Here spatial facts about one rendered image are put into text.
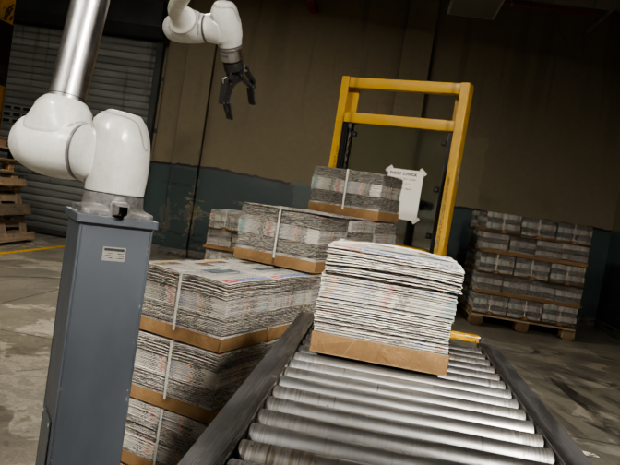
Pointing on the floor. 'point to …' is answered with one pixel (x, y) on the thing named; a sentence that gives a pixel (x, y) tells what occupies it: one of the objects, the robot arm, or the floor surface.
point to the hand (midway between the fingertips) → (240, 109)
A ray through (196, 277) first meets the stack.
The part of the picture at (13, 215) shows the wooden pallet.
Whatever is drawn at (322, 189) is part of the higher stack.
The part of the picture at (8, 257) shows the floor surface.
